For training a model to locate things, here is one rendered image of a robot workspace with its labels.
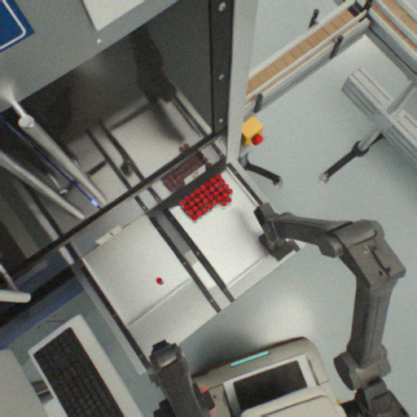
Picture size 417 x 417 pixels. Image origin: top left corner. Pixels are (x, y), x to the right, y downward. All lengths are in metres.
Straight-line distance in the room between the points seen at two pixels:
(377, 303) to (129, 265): 0.88
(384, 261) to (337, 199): 1.69
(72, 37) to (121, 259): 1.00
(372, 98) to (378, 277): 1.41
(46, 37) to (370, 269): 0.65
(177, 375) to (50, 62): 0.65
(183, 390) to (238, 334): 1.44
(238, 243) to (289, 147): 1.19
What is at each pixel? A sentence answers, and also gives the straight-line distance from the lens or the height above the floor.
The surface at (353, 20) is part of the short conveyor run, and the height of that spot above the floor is 0.97.
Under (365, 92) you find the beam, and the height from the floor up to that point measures 0.55.
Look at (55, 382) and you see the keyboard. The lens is 1.66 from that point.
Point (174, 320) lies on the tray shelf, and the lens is 1.51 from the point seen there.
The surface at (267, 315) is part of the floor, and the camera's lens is 2.40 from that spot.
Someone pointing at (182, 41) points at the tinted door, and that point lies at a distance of 0.86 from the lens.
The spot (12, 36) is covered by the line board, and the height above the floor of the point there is 1.91.
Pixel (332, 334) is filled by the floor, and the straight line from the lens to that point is 2.46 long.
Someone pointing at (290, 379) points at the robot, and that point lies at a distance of 1.37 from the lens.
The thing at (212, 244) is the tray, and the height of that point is 0.88.
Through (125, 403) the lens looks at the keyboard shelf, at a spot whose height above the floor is 0.80.
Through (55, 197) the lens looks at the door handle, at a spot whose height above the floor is 1.60.
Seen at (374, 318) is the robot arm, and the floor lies 1.45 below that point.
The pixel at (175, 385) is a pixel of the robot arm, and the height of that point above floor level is 1.42.
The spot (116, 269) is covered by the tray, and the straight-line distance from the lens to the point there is 1.55.
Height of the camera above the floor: 2.39
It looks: 75 degrees down
